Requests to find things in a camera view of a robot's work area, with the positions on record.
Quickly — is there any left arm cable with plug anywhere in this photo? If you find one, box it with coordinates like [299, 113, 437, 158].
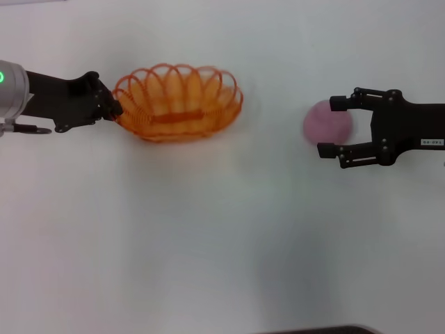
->
[0, 121, 53, 137]

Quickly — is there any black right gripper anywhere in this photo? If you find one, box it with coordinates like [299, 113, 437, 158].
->
[316, 86, 445, 170]

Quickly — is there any pink peach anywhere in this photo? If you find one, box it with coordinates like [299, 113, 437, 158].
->
[302, 100, 355, 144]

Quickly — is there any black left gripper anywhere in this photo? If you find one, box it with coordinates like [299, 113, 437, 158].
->
[20, 71, 123, 134]

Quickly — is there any dark rounded robot base edge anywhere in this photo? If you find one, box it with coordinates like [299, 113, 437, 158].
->
[267, 325, 380, 334]

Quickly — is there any orange plastic wire basket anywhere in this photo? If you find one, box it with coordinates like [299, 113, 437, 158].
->
[111, 63, 243, 143]

